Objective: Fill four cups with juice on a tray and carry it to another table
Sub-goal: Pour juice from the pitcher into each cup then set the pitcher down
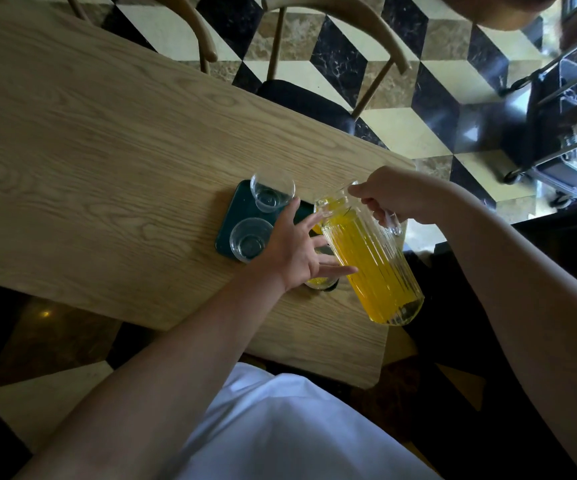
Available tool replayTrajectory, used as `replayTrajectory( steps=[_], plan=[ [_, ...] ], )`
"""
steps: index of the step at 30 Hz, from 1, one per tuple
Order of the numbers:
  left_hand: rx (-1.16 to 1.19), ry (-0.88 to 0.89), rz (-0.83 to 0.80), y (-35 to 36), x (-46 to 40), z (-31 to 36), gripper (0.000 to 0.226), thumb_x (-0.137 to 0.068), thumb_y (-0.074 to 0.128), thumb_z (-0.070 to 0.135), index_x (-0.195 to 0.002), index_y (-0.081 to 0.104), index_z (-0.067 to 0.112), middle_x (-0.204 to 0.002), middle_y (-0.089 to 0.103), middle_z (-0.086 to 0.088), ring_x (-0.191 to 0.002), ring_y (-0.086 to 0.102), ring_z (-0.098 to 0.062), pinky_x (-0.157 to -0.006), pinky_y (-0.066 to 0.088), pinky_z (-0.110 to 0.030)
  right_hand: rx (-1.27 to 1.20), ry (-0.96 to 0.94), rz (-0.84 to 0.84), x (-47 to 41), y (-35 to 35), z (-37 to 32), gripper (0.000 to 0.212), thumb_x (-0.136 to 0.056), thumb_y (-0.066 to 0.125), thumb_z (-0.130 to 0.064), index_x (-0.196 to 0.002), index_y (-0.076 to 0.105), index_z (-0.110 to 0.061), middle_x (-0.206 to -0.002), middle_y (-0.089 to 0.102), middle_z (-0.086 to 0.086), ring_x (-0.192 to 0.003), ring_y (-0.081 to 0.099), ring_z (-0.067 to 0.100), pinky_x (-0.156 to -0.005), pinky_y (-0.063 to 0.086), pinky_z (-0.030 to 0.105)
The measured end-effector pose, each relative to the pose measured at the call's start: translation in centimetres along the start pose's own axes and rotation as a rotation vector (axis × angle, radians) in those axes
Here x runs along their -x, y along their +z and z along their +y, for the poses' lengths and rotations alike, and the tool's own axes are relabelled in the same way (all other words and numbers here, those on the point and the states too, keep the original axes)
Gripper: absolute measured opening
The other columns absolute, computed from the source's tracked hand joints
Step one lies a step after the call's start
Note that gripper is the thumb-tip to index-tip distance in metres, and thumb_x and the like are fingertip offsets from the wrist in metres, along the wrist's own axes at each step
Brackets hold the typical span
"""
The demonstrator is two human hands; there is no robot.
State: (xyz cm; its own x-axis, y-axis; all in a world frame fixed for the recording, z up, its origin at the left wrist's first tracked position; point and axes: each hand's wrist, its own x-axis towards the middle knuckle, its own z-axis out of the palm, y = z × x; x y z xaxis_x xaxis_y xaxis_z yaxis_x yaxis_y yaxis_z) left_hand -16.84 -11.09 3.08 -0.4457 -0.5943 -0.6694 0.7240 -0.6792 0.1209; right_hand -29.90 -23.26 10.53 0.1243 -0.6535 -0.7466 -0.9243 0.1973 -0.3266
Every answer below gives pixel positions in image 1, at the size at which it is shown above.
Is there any person's left hand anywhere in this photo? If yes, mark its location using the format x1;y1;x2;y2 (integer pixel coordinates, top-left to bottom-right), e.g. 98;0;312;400
248;197;358;295

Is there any person's right hand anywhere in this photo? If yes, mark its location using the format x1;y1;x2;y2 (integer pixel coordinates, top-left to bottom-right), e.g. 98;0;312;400
347;166;449;227

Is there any glass tumbler with juice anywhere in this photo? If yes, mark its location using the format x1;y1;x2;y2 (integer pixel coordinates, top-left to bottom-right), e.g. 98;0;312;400
303;244;340;292

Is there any ribbed glass juice pitcher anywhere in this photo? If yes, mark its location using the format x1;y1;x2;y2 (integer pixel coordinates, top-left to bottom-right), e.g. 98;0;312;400
313;181;425;327

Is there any person's left forearm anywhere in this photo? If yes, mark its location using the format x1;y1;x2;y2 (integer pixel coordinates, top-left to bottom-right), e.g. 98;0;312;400
14;267;287;480

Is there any person's right forearm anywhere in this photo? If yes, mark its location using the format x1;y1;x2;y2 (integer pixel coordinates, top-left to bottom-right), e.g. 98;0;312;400
436;184;577;480

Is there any empty clear glass tumbler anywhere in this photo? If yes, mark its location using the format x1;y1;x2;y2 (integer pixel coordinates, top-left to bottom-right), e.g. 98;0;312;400
229;218;274;264
250;167;296;214

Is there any dark green tray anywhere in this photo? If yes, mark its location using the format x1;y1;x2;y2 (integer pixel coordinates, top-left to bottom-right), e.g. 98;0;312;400
215;180;340;292

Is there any wooden chair with black cushion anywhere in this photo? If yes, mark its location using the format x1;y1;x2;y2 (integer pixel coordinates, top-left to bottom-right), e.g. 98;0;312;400
256;0;412;136

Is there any white shirt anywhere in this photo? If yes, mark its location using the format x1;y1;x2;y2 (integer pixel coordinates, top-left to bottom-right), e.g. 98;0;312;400
166;362;444;480

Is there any metal trolley cart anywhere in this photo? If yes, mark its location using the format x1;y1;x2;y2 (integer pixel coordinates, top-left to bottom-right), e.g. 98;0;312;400
500;22;577;210

